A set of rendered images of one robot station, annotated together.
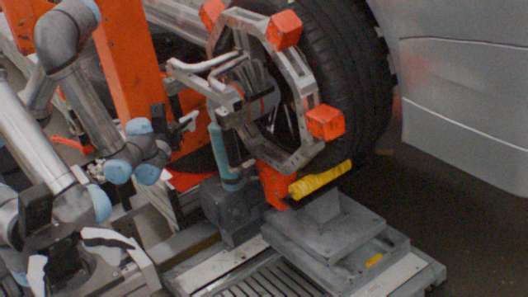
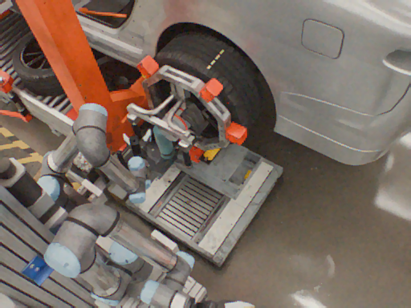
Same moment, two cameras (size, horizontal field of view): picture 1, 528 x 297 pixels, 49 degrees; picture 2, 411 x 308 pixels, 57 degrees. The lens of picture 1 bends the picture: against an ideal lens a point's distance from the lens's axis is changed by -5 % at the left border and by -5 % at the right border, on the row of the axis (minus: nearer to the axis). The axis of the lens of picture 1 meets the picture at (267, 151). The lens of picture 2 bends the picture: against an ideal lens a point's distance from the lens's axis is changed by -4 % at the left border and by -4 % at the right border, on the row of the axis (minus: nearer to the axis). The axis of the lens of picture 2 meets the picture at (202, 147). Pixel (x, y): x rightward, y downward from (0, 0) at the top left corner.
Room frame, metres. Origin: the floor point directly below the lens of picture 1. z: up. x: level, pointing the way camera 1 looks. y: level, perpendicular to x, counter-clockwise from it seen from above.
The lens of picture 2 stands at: (0.44, 0.36, 2.49)
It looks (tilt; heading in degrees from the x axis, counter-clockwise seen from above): 55 degrees down; 342
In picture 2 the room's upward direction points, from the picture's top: 10 degrees counter-clockwise
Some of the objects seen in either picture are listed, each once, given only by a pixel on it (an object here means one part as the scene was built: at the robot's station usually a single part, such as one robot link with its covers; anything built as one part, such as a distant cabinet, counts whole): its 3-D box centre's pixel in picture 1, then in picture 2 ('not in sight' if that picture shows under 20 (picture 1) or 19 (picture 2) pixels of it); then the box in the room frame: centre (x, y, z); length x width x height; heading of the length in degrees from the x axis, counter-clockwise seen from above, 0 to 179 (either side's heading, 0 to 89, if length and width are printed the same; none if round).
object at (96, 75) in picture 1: (145, 73); (55, 58); (3.26, 0.60, 0.39); 0.66 x 0.66 x 0.24
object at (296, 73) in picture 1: (261, 92); (186, 111); (1.79, -0.02, 0.85); 0.54 x 0.07 x 0.54; 30
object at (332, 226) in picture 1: (320, 196); (211, 143); (1.88, -0.17, 0.32); 0.40 x 0.30 x 0.28; 30
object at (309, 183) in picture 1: (320, 176); (218, 143); (1.74, -0.16, 0.51); 0.29 x 0.06 x 0.06; 120
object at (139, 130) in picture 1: (139, 141); (137, 170); (1.52, 0.36, 0.91); 0.11 x 0.08 x 0.11; 159
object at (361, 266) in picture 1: (333, 238); (218, 162); (1.84, -0.19, 0.13); 0.50 x 0.36 x 0.10; 30
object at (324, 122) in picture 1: (324, 123); (236, 133); (1.52, -0.18, 0.85); 0.09 x 0.08 x 0.07; 30
